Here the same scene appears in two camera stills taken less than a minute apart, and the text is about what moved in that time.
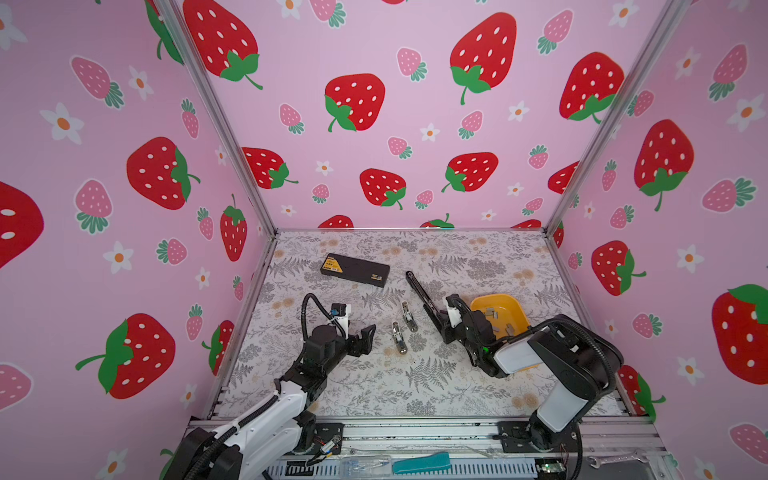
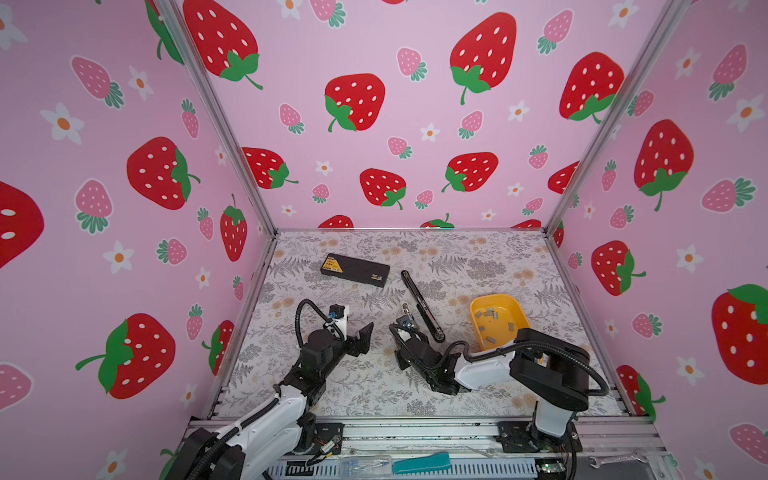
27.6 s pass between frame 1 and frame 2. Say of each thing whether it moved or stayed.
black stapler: moved
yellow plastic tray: stayed
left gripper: stayed
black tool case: stayed
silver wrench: stayed
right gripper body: moved
